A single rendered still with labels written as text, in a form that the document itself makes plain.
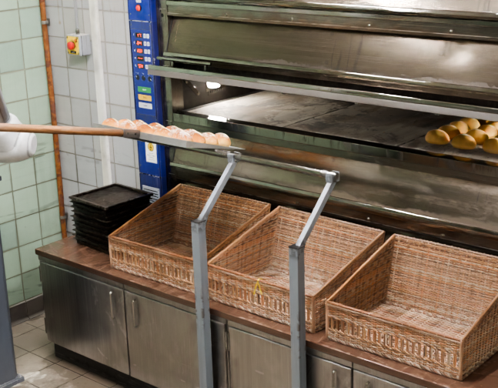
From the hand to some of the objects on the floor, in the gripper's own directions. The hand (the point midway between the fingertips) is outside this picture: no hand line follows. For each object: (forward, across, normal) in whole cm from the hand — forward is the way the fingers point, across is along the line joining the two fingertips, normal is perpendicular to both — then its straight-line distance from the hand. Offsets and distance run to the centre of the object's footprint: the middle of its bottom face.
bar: (+30, +119, -132) cm, 180 cm away
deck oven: (+50, +85, -272) cm, 290 cm away
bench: (+47, +114, -153) cm, 196 cm away
